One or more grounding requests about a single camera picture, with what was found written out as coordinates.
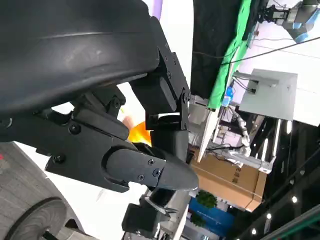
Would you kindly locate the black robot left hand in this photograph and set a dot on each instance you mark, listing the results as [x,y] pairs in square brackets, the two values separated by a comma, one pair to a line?
[62,62]

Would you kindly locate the orange and white bread roll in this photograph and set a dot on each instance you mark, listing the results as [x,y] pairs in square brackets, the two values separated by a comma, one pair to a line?
[140,132]

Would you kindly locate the lilac plate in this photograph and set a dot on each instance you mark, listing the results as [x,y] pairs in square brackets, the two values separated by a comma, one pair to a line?
[157,6]

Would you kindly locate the grey wheeled base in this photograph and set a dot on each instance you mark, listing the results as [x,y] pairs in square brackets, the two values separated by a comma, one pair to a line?
[27,195]

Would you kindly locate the black cloth backdrop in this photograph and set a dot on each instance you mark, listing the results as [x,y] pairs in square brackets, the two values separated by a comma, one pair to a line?
[212,37]

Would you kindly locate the green cloth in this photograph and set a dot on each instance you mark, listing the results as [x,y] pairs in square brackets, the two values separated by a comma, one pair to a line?
[225,75]

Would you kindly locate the white slanted board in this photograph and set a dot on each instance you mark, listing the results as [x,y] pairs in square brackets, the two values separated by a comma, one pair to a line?
[208,135]

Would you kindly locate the green plant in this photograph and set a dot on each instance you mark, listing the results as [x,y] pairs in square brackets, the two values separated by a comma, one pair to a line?
[206,198]

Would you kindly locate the brown cardboard box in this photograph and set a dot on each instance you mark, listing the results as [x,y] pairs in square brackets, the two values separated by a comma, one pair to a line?
[230,180]

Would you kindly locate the grey metal cabinet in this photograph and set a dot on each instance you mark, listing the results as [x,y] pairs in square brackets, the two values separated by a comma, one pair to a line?
[272,97]

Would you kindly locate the blue box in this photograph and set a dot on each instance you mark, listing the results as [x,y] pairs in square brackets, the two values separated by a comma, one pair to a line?
[212,220]

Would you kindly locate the black box with metal bracket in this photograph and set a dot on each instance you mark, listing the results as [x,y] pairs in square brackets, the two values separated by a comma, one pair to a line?
[140,220]

